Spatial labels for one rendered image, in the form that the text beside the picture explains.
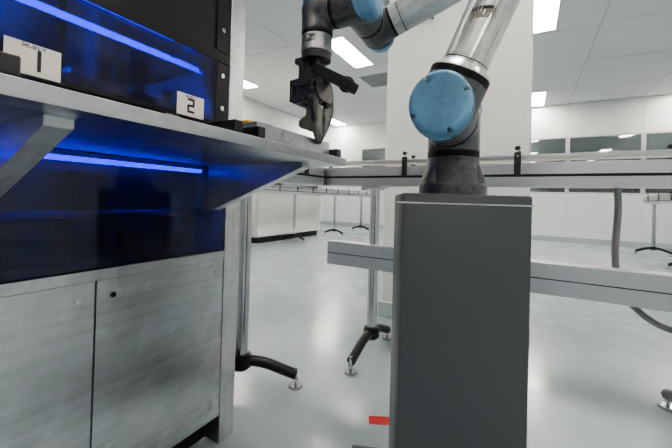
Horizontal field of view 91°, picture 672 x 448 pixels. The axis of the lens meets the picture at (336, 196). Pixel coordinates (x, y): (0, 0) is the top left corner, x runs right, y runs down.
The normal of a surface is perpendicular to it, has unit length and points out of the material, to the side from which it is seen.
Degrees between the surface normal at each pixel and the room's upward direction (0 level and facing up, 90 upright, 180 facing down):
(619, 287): 90
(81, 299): 90
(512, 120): 90
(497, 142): 90
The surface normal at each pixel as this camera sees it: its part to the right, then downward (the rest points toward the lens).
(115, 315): 0.87, 0.02
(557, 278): -0.50, -0.02
